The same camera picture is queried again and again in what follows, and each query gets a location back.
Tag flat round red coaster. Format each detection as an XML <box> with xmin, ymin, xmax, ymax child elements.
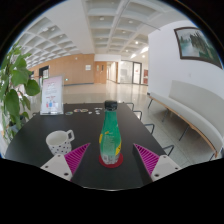
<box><xmin>98</xmin><ymin>151</ymin><xmax>124</xmax><ymax>169</ymax></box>

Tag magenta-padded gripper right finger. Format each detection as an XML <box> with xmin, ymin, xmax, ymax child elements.
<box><xmin>132</xmin><ymin>143</ymin><xmax>183</xmax><ymax>186</ymax></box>

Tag white dotted mug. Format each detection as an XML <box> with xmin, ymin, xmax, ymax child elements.
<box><xmin>45</xmin><ymin>129</ymin><xmax>75</xmax><ymax>157</ymax></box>

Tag green plastic drink bottle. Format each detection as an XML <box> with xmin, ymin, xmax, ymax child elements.
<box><xmin>98</xmin><ymin>99</ymin><xmax>123</xmax><ymax>165</ymax></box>

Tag framed landscape picture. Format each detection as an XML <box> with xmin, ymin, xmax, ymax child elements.
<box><xmin>173</xmin><ymin>26</ymin><xmax>224</xmax><ymax>70</ymax></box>

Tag long white bench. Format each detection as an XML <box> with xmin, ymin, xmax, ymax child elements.
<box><xmin>147</xmin><ymin>79</ymin><xmax>224</xmax><ymax>158</ymax></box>

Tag clear acrylic sign stand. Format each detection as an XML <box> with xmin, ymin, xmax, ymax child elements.
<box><xmin>39</xmin><ymin>74</ymin><xmax>65</xmax><ymax>116</ymax></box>

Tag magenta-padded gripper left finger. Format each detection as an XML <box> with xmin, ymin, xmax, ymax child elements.
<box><xmin>40</xmin><ymin>143</ymin><xmax>92</xmax><ymax>186</ymax></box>

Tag recessed ceiling lights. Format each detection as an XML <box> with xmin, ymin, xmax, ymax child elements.
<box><xmin>39</xmin><ymin>14</ymin><xmax>151</xmax><ymax>61</ymax></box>

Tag green potted plant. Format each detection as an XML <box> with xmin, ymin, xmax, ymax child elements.
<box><xmin>0</xmin><ymin>43</ymin><xmax>42</xmax><ymax>141</ymax></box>

